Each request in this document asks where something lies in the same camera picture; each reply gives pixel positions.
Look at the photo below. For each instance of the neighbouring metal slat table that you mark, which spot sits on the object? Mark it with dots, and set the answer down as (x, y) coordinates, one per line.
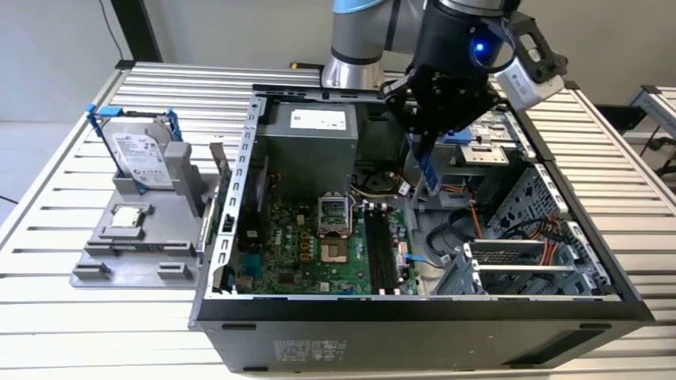
(658, 103)

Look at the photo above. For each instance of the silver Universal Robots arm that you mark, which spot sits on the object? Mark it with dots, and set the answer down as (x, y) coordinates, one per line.
(354, 35)

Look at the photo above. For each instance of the black open PC case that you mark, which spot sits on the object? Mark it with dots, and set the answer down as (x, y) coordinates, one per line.
(370, 344)

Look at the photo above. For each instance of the blue expansion slot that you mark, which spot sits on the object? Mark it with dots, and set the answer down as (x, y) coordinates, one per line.
(253, 266)

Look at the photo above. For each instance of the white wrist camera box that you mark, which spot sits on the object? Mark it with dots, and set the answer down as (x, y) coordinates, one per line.
(523, 87)

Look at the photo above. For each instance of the green graphics card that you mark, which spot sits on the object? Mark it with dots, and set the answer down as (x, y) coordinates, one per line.
(222, 170)

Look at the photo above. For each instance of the dark CPU cooler fan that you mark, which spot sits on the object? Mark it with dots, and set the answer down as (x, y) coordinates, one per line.
(378, 182)

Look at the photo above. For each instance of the perforated metal side cage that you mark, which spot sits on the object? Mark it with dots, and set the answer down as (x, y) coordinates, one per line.
(529, 198)

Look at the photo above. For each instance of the silver CPU chip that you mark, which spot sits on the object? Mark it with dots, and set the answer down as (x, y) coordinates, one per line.
(126, 217)

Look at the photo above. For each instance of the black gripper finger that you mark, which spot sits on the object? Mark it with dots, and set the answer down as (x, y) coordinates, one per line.
(397, 93)
(478, 111)

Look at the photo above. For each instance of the grey power supply unit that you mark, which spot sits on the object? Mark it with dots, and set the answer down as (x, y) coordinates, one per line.
(306, 158)

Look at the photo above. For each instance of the black RAM slot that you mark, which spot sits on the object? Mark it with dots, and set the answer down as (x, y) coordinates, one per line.
(374, 249)
(393, 249)
(381, 249)
(387, 249)

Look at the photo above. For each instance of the black table corner cap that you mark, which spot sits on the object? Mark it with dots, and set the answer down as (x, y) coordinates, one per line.
(126, 64)
(571, 84)

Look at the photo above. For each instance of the black upright post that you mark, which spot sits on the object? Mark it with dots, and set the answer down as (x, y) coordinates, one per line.
(141, 31)

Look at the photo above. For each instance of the CPU socket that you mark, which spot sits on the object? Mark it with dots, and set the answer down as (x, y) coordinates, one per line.
(335, 251)

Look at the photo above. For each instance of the grey parts rack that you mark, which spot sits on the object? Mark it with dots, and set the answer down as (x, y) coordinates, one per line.
(159, 221)

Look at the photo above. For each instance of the hard disk in blue carrier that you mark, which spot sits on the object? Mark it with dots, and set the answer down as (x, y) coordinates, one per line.
(135, 154)

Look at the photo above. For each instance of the blue drive bay latch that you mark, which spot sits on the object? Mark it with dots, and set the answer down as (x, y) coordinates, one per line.
(459, 138)

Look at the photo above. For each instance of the black camera bracket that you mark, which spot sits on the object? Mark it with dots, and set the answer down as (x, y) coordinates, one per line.
(550, 59)

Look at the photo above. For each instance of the metal disk bay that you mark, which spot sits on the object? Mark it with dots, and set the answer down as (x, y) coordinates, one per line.
(507, 253)

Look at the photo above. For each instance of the green motherboard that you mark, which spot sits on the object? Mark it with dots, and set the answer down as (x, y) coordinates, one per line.
(286, 277)

